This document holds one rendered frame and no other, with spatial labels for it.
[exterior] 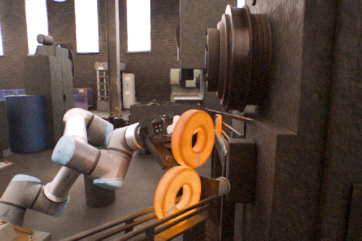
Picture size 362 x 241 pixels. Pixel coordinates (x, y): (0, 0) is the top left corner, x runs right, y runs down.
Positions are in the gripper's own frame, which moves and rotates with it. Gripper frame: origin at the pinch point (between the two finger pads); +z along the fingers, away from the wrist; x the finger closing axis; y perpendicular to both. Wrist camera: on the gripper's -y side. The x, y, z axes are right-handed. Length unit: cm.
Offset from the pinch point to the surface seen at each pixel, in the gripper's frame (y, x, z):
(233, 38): 29.2, 29.6, 3.9
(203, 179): -15.3, 8.1, -6.7
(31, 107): 85, 83, -361
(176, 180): -10.6, -9.1, -1.8
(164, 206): -15.9, -13.3, -3.4
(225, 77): 17.2, 32.0, -4.2
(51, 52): 326, 285, -703
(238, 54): 23.5, 30.8, 3.6
